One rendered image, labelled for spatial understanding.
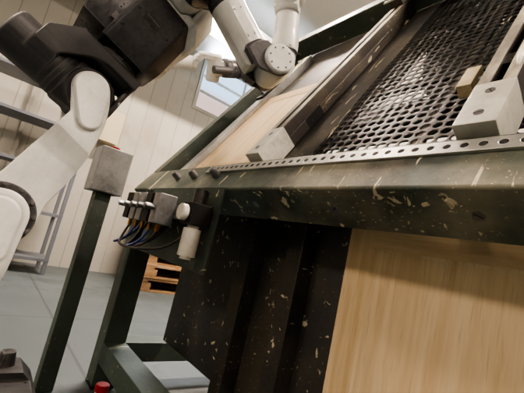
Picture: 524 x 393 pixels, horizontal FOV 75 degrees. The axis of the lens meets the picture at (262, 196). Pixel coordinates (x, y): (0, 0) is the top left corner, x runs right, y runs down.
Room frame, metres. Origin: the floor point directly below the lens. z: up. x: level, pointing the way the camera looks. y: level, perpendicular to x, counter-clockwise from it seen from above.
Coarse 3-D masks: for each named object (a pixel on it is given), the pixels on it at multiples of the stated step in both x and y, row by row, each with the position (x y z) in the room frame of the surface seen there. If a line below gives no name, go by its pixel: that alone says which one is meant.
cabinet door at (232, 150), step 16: (288, 96) 1.37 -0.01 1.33; (256, 112) 1.46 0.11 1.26; (272, 112) 1.33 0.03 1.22; (240, 128) 1.41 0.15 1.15; (256, 128) 1.29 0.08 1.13; (224, 144) 1.36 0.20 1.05; (240, 144) 1.25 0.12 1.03; (208, 160) 1.32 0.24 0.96; (224, 160) 1.22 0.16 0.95; (240, 160) 1.12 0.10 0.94
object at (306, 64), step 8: (304, 64) 1.61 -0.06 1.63; (296, 72) 1.59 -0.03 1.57; (288, 80) 1.56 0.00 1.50; (280, 88) 1.54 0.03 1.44; (272, 96) 1.52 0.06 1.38; (256, 104) 1.48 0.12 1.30; (248, 112) 1.45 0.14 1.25; (240, 120) 1.44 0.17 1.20; (232, 128) 1.42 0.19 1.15; (224, 136) 1.40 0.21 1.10; (208, 144) 1.41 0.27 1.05; (216, 144) 1.38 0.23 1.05; (200, 152) 1.39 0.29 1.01; (208, 152) 1.37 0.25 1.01; (192, 160) 1.37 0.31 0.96; (200, 160) 1.35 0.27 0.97; (184, 168) 1.34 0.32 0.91
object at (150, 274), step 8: (152, 256) 3.75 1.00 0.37; (152, 264) 3.72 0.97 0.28; (160, 264) 3.81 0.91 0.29; (168, 264) 3.88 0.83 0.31; (152, 272) 3.72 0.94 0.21; (160, 272) 4.23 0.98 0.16; (168, 272) 4.56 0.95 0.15; (176, 272) 4.26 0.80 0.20; (144, 280) 3.70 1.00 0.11; (152, 280) 3.75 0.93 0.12; (160, 280) 3.80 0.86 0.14; (168, 280) 3.85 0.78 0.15; (176, 280) 3.90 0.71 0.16; (144, 288) 3.71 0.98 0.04; (168, 288) 4.23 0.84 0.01
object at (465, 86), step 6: (480, 66) 0.66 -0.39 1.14; (468, 72) 0.67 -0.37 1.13; (474, 72) 0.66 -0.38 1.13; (480, 72) 0.66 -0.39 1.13; (462, 78) 0.67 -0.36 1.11; (468, 78) 0.65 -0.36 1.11; (474, 78) 0.64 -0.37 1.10; (462, 84) 0.65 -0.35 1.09; (468, 84) 0.64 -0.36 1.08; (474, 84) 0.65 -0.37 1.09; (462, 90) 0.65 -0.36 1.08; (468, 90) 0.65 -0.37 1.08; (462, 96) 0.66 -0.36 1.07; (468, 96) 0.66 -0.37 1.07
